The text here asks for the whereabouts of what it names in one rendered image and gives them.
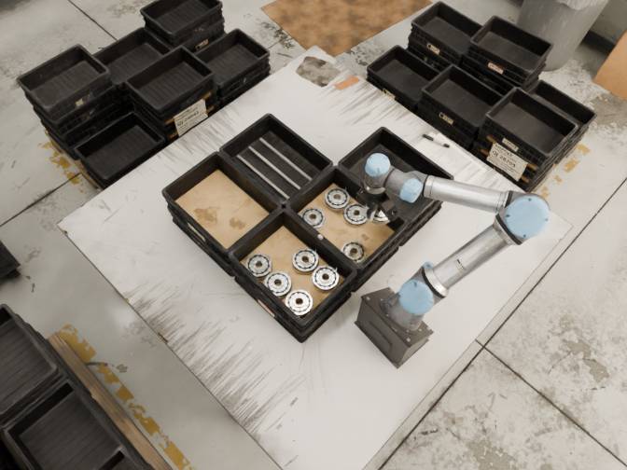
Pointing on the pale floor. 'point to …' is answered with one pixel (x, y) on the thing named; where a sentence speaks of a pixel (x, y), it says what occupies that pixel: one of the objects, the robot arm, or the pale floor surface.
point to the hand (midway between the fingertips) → (375, 215)
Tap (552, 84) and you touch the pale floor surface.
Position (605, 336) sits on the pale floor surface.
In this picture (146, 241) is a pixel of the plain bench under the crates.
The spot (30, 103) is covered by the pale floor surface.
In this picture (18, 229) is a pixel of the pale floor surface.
